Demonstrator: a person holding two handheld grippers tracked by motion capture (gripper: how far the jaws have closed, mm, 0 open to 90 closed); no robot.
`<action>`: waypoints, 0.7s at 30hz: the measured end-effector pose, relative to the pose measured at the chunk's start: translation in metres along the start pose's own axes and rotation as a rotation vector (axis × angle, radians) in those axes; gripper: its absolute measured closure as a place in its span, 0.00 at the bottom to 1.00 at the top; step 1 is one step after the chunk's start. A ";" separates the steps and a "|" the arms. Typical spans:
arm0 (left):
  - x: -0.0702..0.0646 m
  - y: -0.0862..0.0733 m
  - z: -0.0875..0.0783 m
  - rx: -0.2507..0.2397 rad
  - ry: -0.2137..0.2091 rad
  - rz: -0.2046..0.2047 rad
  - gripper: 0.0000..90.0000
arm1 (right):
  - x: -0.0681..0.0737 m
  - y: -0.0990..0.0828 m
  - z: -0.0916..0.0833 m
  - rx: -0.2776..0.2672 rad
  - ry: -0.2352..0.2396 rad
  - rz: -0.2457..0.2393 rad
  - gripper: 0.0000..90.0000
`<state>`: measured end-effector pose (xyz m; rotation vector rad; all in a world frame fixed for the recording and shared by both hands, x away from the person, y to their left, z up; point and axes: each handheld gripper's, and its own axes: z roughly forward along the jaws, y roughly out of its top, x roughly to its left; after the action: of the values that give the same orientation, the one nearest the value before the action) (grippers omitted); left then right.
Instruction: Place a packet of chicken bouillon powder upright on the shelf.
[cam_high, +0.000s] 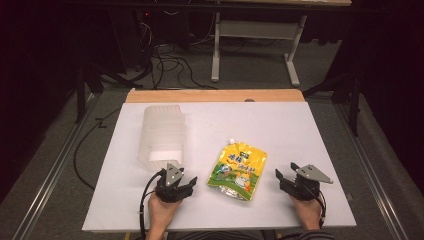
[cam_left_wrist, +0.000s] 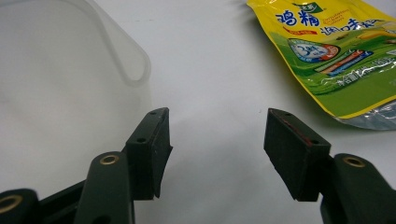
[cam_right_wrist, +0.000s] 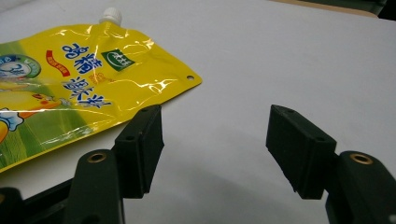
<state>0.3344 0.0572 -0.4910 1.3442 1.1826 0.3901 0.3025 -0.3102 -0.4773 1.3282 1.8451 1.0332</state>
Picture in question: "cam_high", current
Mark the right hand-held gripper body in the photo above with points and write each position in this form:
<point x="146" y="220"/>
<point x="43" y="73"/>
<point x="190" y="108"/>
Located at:
<point x="305" y="185"/>

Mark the person's right hand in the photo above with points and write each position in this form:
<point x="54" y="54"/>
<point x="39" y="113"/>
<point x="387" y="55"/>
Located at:
<point x="308" y="211"/>

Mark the person's left hand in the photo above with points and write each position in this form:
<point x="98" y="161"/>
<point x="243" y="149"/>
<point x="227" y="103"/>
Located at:
<point x="163" y="211"/>

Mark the translucent plastic container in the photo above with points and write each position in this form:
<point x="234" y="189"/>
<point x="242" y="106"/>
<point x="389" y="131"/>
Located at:
<point x="161" y="136"/>

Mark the yellow spout pouch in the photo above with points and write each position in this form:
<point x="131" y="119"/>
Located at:
<point x="238" y="170"/>

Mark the white table mat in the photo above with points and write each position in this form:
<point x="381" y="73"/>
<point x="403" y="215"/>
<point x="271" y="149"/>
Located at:
<point x="266" y="126"/>

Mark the black metal stand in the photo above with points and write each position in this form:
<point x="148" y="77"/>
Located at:
<point x="353" y="100"/>
<point x="81" y="90"/>

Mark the metal floor rail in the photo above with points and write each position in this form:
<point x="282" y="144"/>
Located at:
<point x="370" y="173"/>
<point x="50" y="180"/>

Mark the white metal desk frame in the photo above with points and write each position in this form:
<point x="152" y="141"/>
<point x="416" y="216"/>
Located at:
<point x="256" y="29"/>

